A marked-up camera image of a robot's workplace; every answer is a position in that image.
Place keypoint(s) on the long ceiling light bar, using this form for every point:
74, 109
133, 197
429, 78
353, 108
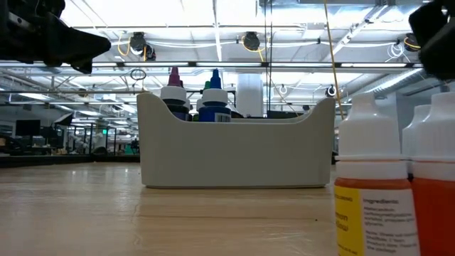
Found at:
227, 64

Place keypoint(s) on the black aluminium table frame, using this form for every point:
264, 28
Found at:
53, 160

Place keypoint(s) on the small orange dropper bottle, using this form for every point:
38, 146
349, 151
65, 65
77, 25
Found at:
440, 199

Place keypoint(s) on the large purple-capped colouring bottle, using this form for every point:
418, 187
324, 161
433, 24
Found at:
174, 92

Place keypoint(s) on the white round column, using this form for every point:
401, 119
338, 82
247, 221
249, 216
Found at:
250, 94

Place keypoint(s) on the black monitor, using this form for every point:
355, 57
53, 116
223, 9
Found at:
27, 127

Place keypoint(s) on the large green-capped colouring bottle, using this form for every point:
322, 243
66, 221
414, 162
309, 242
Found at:
207, 85

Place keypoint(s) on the grey plastic bin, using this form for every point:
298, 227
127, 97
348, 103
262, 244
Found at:
241, 156

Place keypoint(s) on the silver ventilation duct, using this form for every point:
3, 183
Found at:
401, 80

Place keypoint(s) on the small yellow-labelled orange bottle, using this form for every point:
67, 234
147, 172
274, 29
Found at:
369, 142

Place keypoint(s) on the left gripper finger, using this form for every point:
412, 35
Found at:
78, 42

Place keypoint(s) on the large black-capped colouring bottle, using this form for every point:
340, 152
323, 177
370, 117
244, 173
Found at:
185, 106

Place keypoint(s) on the large blue-capped colouring bottle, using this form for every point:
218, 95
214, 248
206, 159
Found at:
215, 99

